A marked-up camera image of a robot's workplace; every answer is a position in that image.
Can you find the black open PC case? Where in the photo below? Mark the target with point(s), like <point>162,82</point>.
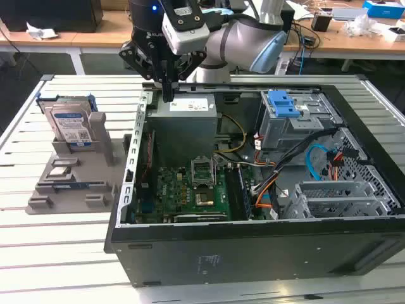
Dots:
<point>253,259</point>

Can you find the small black box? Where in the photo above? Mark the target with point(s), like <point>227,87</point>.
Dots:
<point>321,22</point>

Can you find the black RAM slot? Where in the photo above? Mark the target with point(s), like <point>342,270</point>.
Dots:
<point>233,193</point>

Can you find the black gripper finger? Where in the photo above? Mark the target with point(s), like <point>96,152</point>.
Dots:
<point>190,65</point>
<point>136,58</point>

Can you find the crumpled clear plastic bags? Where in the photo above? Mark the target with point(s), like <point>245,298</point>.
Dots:
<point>360,25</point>

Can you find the grey power supply unit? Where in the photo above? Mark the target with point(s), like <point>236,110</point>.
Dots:
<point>180,133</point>

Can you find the grey metal drive cage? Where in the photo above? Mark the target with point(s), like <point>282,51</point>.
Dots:
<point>284,133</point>

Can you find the black desktop computer tower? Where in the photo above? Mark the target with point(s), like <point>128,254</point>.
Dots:
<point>288,20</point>

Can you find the black graphics card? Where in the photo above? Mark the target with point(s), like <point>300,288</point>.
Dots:
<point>199,218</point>

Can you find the crumpled white paper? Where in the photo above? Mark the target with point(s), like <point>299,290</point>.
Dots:
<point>41,31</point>

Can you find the green motherboard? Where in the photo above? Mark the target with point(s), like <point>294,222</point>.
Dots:
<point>171,190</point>

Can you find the long wooden desk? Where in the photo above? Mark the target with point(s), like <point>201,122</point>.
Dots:
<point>104,35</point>

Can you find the grey parts rack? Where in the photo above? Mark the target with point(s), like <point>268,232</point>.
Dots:
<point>91,171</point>

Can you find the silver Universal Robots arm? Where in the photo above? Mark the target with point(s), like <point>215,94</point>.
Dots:
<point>234,38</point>

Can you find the CPU socket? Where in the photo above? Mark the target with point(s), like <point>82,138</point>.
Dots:
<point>204,198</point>

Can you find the hard disk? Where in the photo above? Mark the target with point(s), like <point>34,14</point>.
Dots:
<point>68,123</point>

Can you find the grey flat laptop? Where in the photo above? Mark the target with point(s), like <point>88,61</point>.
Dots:
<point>348,13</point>

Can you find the thin metal locking lever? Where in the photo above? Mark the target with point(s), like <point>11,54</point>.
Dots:
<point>215,172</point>

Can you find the blue plastic drive latch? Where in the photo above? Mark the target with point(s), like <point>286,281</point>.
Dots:
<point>281,106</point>

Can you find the blue cardboard box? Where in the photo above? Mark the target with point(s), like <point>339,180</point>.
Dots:
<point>384,8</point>

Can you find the metal disk bay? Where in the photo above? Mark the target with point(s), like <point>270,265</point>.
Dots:
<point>332,202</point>

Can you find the installed RAM stick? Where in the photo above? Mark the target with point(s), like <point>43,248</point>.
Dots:
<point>245,193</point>

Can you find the silver CPU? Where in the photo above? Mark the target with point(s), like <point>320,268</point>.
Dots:
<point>58,172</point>

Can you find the blue RAM stick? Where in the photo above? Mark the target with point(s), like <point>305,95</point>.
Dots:
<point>68,186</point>

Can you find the large black box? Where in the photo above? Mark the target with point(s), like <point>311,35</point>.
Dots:
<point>47,16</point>

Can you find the white box with black item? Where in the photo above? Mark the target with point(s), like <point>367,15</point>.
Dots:
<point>395,36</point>

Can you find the white power strip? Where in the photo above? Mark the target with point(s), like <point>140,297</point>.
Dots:
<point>281,67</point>

